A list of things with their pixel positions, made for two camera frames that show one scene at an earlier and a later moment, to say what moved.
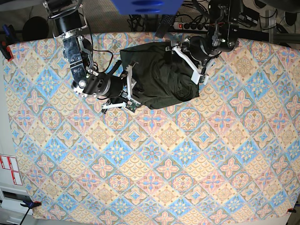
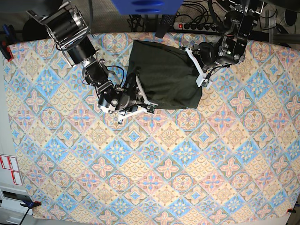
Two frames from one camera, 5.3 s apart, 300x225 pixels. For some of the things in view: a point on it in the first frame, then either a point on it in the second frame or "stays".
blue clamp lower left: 30,205 stays
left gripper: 122,86 to 138,100
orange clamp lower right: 290,210 stays
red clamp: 9,39 stays
